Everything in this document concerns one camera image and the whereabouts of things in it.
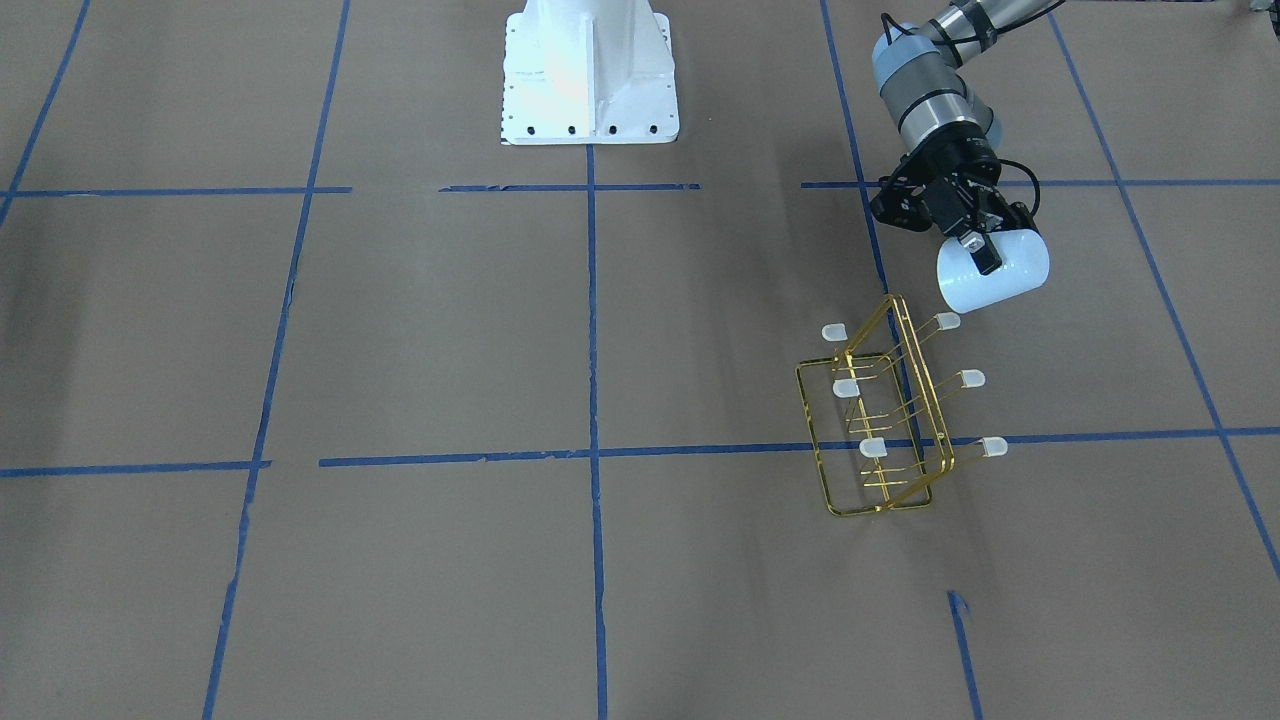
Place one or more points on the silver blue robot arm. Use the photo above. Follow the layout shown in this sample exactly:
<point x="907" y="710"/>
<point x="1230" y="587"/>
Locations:
<point x="918" y="79"/>

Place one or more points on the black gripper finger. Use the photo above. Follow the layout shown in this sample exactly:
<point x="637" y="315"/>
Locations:
<point x="983" y="252"/>

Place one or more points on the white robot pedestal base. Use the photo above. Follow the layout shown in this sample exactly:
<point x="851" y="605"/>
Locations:
<point x="579" y="72"/>

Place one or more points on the gold wire cup holder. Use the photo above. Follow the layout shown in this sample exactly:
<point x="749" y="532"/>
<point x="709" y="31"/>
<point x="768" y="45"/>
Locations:
<point x="874" y="412"/>

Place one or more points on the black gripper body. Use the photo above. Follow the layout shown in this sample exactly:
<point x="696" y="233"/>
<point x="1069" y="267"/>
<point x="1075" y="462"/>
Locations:
<point x="962" y="152"/>

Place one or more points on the white blue cup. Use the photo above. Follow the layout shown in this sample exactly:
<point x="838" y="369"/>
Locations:
<point x="1024" y="266"/>

